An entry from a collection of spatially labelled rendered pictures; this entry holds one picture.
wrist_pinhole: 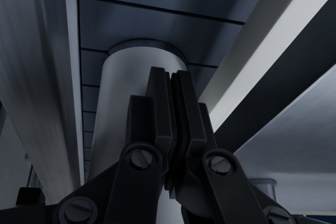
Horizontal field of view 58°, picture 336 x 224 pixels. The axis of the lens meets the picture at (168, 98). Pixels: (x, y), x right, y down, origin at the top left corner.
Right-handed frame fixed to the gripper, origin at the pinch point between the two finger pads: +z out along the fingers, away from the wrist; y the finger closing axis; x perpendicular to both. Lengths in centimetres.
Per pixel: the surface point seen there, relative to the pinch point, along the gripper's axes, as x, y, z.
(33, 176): -16.0, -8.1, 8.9
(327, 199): -29.9, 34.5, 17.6
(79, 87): -5.6, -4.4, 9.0
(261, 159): -15.2, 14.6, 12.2
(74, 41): -1.0, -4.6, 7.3
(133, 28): 0.7, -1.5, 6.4
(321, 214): -22.8, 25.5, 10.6
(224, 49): 0.2, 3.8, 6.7
